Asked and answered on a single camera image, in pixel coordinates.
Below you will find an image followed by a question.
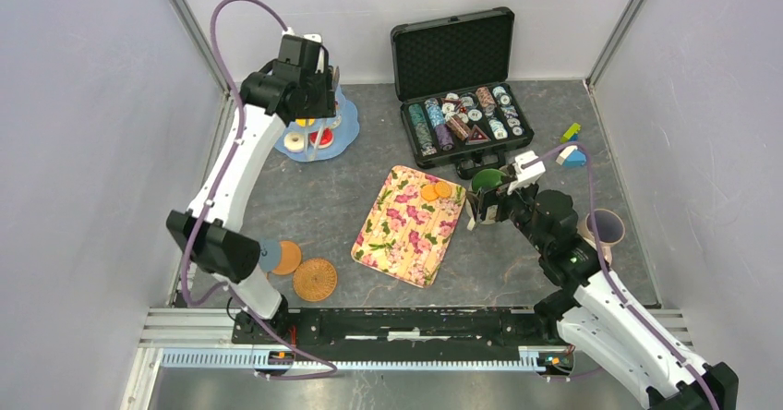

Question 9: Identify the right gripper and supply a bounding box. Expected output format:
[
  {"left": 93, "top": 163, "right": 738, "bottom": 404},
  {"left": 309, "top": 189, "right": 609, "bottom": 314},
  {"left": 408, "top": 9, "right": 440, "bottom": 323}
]
[{"left": 464, "top": 175, "right": 549, "bottom": 254}]

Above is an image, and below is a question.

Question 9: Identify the red glazed donut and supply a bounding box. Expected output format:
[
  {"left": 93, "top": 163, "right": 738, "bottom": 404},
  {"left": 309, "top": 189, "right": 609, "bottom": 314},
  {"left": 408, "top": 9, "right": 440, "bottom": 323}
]
[{"left": 308, "top": 128, "right": 334, "bottom": 150}]

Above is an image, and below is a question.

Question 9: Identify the round orange biscuit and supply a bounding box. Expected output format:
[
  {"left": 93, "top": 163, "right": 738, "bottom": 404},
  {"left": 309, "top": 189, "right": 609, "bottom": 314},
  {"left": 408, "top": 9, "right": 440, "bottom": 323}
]
[
  {"left": 432, "top": 181, "right": 452, "bottom": 199},
  {"left": 420, "top": 184, "right": 439, "bottom": 202}
]

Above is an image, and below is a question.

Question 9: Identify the white glazed donut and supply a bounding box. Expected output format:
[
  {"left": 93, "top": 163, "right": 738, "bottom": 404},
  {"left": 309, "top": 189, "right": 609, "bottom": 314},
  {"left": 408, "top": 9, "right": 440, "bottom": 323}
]
[{"left": 283, "top": 131, "right": 309, "bottom": 153}]

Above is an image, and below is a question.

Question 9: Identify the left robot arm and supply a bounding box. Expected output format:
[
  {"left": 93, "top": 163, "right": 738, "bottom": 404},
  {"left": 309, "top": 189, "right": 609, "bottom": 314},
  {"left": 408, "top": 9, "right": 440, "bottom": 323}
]
[{"left": 165, "top": 31, "right": 336, "bottom": 344}]

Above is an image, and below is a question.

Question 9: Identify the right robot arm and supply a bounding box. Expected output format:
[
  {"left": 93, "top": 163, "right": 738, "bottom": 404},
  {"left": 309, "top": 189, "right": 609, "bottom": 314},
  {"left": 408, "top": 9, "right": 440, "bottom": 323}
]
[{"left": 467, "top": 151, "right": 739, "bottom": 409}]

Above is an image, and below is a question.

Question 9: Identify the green-inside floral mug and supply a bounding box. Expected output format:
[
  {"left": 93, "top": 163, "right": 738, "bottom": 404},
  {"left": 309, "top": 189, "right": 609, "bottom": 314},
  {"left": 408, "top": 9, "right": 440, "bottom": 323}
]
[{"left": 465, "top": 169, "right": 508, "bottom": 231}]

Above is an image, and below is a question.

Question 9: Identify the colourful toy block stack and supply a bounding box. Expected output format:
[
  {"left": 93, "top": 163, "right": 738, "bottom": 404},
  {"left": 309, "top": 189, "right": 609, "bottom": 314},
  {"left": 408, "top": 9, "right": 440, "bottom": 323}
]
[{"left": 556, "top": 123, "right": 586, "bottom": 168}]

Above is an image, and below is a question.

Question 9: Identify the blue three-tier cake stand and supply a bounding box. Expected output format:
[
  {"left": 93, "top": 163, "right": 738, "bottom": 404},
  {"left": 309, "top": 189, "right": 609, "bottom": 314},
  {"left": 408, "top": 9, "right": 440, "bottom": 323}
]
[{"left": 274, "top": 85, "right": 360, "bottom": 163}]

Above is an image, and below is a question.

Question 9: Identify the black poker chip case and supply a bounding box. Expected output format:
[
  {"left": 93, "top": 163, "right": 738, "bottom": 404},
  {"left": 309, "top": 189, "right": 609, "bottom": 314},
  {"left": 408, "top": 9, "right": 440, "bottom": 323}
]
[{"left": 390, "top": 6, "right": 534, "bottom": 179}]

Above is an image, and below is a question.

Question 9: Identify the beige mug purple inside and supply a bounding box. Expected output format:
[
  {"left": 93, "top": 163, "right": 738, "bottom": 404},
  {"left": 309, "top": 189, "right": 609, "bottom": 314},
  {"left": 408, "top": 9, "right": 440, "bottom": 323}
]
[{"left": 577, "top": 209, "right": 626, "bottom": 264}]

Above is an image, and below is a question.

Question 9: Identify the floral rectangular tray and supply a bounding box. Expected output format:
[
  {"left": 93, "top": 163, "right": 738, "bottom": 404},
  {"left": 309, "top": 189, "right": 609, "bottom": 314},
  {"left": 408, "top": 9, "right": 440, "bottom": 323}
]
[{"left": 350, "top": 165, "right": 466, "bottom": 288}]

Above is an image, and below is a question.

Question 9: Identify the blue smiley coaster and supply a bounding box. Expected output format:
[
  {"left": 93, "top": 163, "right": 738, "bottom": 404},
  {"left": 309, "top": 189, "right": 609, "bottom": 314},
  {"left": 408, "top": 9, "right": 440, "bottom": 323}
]
[{"left": 259, "top": 239, "right": 282, "bottom": 272}]

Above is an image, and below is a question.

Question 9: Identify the cork coaster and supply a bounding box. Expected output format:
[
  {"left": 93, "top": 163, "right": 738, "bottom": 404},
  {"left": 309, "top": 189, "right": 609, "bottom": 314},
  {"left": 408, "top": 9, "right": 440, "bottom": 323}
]
[{"left": 271, "top": 240, "right": 302, "bottom": 275}]

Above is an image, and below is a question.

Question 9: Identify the woven rattan coaster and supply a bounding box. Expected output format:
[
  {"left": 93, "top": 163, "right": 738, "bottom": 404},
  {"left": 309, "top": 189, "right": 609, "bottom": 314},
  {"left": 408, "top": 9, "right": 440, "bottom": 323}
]
[{"left": 292, "top": 258, "right": 338, "bottom": 302}]

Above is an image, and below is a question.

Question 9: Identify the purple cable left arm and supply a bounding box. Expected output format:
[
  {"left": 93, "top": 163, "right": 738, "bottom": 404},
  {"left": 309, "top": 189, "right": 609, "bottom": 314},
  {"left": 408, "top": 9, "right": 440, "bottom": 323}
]
[{"left": 180, "top": 0, "right": 339, "bottom": 382}]

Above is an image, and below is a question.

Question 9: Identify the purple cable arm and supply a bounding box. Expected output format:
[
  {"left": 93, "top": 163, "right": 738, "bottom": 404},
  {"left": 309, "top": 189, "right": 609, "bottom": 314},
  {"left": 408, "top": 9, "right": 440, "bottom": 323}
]
[
  {"left": 520, "top": 141, "right": 723, "bottom": 410},
  {"left": 180, "top": 0, "right": 339, "bottom": 382}
]

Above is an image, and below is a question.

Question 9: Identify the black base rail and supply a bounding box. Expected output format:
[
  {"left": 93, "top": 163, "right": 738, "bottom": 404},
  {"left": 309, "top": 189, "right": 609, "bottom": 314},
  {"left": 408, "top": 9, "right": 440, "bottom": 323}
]
[{"left": 264, "top": 307, "right": 564, "bottom": 347}]

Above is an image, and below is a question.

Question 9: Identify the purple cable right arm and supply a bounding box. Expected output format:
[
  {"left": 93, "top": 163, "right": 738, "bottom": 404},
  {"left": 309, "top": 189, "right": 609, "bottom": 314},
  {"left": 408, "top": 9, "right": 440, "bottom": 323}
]
[{"left": 520, "top": 141, "right": 723, "bottom": 410}]

